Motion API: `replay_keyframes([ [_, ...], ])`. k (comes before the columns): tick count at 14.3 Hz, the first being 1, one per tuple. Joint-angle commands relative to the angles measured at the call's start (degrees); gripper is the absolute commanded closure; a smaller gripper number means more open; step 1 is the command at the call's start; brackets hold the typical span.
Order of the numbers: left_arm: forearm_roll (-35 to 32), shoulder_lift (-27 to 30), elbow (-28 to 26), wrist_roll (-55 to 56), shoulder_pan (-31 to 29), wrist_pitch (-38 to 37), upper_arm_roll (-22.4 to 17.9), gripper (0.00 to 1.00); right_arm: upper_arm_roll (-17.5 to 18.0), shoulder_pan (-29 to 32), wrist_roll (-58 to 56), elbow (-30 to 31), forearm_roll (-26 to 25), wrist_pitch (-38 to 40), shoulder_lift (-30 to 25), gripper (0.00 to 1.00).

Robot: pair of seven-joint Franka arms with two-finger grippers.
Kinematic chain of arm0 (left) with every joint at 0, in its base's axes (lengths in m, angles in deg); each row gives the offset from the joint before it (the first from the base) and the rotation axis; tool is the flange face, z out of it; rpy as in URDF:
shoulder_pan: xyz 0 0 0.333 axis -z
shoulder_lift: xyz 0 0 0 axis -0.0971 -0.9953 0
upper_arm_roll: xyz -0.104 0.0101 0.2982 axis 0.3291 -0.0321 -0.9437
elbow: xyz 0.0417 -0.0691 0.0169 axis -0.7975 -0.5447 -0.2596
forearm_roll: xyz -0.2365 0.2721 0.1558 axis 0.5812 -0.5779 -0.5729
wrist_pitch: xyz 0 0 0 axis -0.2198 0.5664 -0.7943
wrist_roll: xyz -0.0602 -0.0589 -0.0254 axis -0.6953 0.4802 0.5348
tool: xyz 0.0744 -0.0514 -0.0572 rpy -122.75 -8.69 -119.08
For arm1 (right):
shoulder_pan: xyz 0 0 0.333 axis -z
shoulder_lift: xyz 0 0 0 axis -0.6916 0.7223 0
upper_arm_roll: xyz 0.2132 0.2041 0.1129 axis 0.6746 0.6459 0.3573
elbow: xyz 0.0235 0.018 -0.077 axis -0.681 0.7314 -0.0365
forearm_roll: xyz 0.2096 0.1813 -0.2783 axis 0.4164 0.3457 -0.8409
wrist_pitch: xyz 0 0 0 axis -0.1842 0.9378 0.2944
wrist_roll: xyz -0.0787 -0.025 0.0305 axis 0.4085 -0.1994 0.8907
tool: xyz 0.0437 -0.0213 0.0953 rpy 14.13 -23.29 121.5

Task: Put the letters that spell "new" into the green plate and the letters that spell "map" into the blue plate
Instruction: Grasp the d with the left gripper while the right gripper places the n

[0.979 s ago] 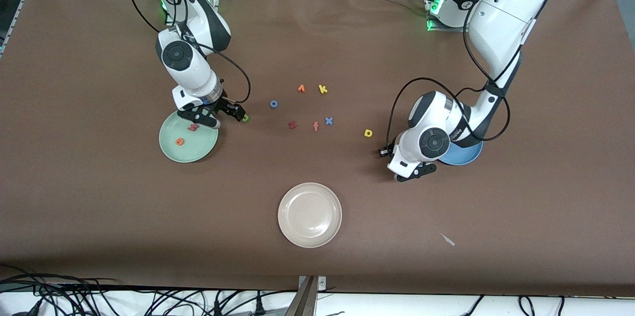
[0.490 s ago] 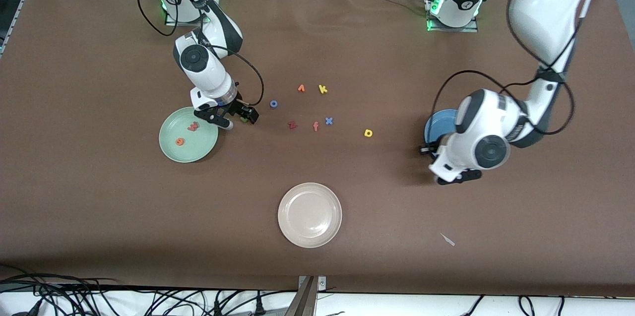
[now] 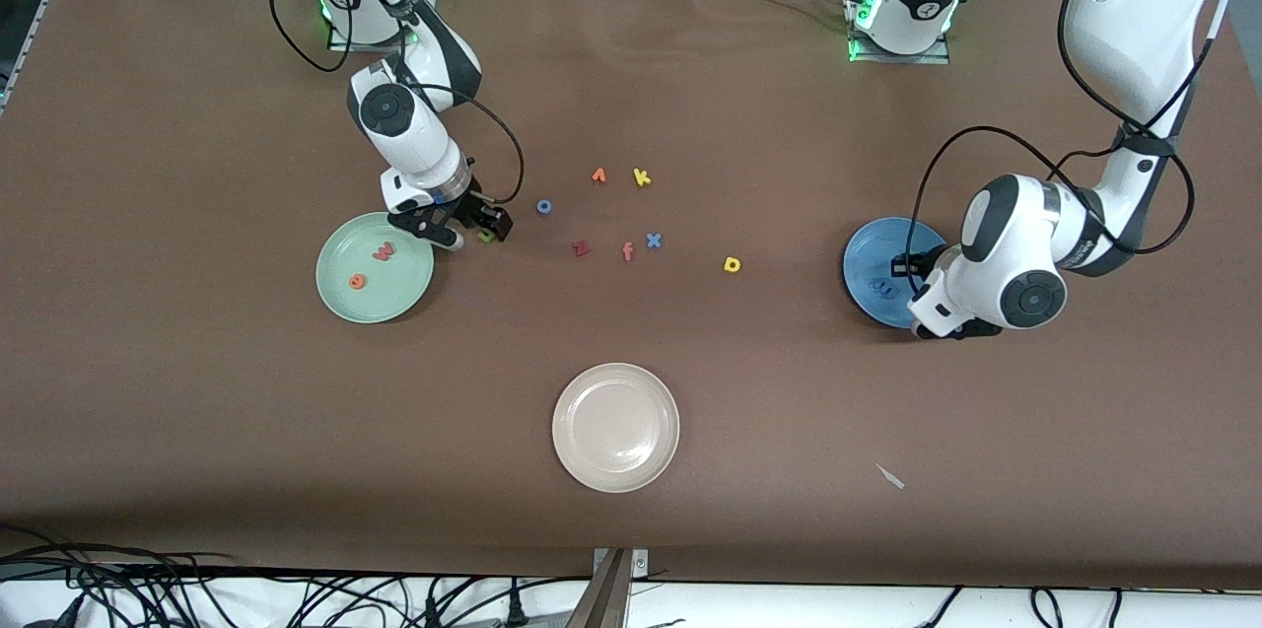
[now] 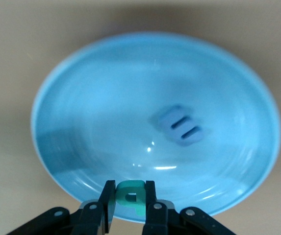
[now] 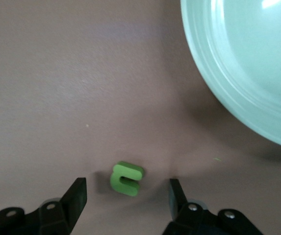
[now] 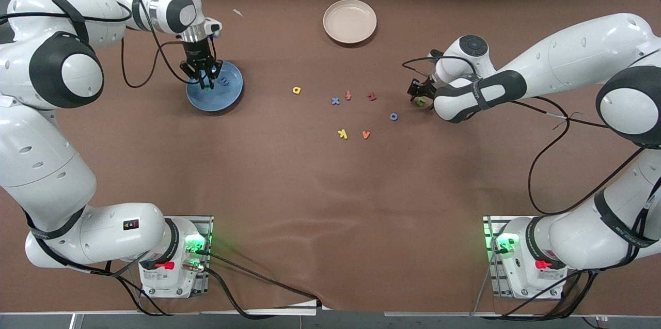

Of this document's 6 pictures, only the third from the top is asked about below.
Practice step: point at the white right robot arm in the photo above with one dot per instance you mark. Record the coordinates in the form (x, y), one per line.
(409, 130)

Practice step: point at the light green plate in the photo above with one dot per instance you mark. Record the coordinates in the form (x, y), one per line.
(375, 298)

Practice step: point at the beige plate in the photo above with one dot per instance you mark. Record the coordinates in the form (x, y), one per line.
(616, 428)

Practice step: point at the blue letter m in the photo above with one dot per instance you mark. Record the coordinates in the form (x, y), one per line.
(884, 289)

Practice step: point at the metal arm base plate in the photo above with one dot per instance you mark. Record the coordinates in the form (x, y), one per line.
(340, 44)
(887, 59)

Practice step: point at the blue plate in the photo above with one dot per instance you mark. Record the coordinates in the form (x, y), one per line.
(868, 258)

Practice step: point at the small white paper scrap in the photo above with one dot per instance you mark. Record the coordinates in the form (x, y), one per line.
(890, 477)

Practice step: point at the aluminium frame rail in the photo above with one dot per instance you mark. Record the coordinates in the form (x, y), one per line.
(39, 12)

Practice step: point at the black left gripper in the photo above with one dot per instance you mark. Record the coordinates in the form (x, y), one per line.
(919, 265)

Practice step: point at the aluminium bar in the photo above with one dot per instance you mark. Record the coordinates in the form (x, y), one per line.
(601, 603)

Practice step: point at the small metal bracket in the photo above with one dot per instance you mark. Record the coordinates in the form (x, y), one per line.
(639, 564)

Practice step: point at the yellow letter k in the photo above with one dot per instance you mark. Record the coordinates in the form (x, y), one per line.
(640, 177)

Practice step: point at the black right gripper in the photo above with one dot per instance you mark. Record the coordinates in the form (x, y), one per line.
(473, 206)

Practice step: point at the pink letter w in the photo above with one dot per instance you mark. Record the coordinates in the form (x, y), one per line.
(384, 251)

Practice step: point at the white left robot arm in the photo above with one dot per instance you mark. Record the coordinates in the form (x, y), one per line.
(1134, 7)

